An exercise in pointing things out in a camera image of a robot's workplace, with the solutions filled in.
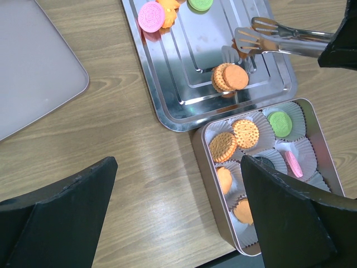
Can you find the orange star cookie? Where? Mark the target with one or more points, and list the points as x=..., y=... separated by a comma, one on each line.
x=170, y=7

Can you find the metal tongs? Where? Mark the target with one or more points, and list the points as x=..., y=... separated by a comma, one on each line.
x=266, y=35

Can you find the brown cookie tin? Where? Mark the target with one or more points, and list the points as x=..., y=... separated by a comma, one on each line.
x=306, y=141

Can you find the orange leaf cookie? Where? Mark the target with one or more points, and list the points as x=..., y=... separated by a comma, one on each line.
x=242, y=212

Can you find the orange round dotted cookie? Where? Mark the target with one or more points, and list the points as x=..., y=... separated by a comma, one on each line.
x=246, y=133

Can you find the green round cookie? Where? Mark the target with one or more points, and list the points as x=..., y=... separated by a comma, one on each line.
x=200, y=5
x=281, y=123

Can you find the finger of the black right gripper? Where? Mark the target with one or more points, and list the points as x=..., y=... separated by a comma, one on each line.
x=341, y=50

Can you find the pink round cookie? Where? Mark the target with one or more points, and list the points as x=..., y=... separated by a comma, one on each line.
x=293, y=163

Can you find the orange plain round cookie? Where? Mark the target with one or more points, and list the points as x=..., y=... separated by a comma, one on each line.
x=228, y=77

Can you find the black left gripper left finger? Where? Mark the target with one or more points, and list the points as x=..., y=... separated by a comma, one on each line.
x=58, y=225

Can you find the pink cookie at edge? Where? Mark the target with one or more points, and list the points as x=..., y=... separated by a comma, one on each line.
x=151, y=17

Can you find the brown tin lid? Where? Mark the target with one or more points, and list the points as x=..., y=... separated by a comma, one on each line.
x=39, y=70

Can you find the orange flower cookie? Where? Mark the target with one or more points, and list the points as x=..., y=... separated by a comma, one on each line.
x=225, y=179

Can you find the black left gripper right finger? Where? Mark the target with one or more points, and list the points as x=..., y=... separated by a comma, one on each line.
x=297, y=224

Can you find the orange round sandwich cookie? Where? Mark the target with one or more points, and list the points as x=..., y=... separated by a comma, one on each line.
x=223, y=146

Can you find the steel baking tray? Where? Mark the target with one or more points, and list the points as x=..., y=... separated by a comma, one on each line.
x=178, y=64

